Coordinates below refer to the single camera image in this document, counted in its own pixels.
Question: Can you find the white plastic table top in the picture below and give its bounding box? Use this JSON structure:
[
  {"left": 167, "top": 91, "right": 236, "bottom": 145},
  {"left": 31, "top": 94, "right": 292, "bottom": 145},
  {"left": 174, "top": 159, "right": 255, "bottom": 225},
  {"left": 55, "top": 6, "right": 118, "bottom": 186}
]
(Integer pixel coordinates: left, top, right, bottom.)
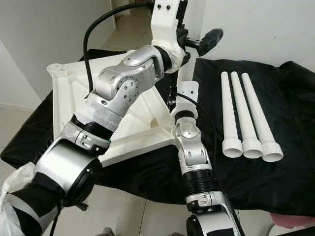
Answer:
[{"left": 46, "top": 49, "right": 179, "bottom": 168}]

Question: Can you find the black cloth table cover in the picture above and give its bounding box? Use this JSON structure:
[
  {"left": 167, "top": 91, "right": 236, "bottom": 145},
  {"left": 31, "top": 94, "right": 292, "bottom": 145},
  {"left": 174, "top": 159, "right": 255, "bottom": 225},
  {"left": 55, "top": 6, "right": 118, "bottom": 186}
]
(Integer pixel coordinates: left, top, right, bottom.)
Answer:
[{"left": 0, "top": 48, "right": 315, "bottom": 217}]

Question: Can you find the grey robot left foot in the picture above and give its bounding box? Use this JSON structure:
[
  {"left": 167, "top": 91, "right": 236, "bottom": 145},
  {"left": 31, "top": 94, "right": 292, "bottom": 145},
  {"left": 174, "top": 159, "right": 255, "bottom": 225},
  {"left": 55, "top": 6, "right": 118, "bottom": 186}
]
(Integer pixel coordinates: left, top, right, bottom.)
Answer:
[{"left": 101, "top": 227, "right": 121, "bottom": 236}]

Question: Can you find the pink cushion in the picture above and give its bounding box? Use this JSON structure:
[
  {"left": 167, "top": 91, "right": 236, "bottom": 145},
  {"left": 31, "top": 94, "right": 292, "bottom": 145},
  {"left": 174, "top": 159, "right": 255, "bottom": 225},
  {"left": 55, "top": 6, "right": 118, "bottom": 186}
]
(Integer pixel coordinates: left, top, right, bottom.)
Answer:
[{"left": 268, "top": 214, "right": 315, "bottom": 232}]

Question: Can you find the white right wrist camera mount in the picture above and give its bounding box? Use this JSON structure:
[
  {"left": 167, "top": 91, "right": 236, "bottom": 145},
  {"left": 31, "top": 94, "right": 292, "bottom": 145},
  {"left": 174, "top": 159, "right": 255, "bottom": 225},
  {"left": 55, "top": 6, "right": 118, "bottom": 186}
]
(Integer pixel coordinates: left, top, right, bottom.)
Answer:
[{"left": 170, "top": 81, "right": 200, "bottom": 121}]

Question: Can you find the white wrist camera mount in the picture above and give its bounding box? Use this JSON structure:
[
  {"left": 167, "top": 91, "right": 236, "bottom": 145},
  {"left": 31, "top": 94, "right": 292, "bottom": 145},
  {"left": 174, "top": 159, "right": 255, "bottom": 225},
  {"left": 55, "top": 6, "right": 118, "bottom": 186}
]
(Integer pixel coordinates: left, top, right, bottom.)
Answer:
[
  {"left": 150, "top": 0, "right": 190, "bottom": 62},
  {"left": 170, "top": 81, "right": 200, "bottom": 121}
]

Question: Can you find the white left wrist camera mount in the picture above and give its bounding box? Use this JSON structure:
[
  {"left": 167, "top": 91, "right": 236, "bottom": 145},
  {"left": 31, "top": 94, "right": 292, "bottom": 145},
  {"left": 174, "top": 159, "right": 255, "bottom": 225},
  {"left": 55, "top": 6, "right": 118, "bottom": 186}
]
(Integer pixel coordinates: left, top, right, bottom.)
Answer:
[{"left": 150, "top": 0, "right": 190, "bottom": 62}]

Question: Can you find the white door frame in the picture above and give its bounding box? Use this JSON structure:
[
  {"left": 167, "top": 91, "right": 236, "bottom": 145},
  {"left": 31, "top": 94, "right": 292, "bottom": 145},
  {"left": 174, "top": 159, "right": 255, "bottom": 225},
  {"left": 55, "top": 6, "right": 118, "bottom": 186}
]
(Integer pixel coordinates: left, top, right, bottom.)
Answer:
[{"left": 111, "top": 0, "right": 127, "bottom": 14}]

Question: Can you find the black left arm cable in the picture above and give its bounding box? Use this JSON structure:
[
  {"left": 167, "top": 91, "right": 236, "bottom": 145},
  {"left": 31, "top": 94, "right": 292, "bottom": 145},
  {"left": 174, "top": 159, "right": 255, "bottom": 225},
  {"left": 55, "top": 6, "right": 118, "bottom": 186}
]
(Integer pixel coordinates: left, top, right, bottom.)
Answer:
[{"left": 83, "top": 0, "right": 154, "bottom": 94}]

